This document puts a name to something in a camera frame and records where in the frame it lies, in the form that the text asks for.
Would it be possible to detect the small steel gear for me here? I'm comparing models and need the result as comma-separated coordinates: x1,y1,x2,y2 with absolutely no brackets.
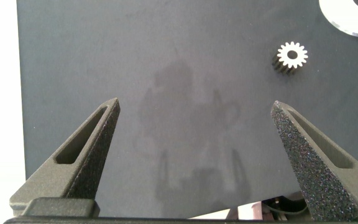
271,41,309,77

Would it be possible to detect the round white pin plate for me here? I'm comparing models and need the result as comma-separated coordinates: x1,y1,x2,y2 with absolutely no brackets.
318,0,358,39

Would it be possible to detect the dark mat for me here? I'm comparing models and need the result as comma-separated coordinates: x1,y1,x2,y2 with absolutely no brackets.
16,0,358,220

